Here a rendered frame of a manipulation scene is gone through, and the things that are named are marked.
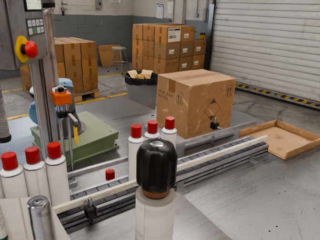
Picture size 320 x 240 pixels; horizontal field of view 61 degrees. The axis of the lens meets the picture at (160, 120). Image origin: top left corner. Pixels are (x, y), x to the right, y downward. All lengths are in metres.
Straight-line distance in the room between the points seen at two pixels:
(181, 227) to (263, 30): 4.63
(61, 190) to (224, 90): 0.86
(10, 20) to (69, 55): 3.64
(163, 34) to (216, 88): 3.27
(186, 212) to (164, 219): 0.25
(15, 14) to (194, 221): 0.67
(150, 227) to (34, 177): 0.33
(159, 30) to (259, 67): 1.92
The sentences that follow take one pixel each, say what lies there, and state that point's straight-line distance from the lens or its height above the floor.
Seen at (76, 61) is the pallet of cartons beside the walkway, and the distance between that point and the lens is 4.36.
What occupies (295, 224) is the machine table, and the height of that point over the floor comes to 0.83.
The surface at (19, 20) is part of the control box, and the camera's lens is 0.69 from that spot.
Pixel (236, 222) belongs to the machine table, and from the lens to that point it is 0.91.
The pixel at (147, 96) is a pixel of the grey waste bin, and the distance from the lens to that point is 3.41.
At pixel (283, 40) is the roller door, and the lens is 5.03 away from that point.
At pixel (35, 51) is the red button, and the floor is 1.32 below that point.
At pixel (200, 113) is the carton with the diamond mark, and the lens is 1.26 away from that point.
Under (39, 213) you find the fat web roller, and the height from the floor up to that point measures 1.05.
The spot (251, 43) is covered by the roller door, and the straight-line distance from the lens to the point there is 5.28.
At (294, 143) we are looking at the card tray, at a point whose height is 0.83.
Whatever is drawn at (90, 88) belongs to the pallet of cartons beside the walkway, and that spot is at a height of 0.17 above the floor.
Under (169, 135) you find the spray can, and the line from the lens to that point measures 0.90.
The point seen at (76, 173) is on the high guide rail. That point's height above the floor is 0.96.
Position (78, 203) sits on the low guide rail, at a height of 0.91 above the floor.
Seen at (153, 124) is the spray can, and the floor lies 1.08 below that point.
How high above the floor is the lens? 1.42
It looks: 23 degrees down
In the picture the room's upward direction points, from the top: 2 degrees clockwise
